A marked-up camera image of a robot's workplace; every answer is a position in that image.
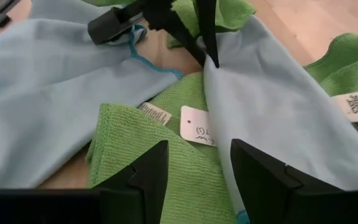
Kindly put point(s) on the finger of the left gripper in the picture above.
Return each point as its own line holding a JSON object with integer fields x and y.
{"x": 208, "y": 25}
{"x": 166, "y": 18}

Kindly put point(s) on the white paper hang tag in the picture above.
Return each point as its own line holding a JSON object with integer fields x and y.
{"x": 194, "y": 124}
{"x": 350, "y": 105}

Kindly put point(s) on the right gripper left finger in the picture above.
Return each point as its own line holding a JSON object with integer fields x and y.
{"x": 104, "y": 205}

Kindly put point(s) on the light blue microfiber towel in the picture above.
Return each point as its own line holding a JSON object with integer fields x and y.
{"x": 275, "y": 109}
{"x": 42, "y": 93}

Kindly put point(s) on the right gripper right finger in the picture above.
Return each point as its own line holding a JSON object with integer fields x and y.
{"x": 291, "y": 202}

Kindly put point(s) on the green microfiber towel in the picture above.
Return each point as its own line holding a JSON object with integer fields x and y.
{"x": 353, "y": 62}
{"x": 232, "y": 15}
{"x": 129, "y": 140}

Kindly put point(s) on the white printed care label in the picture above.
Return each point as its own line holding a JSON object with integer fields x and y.
{"x": 155, "y": 113}

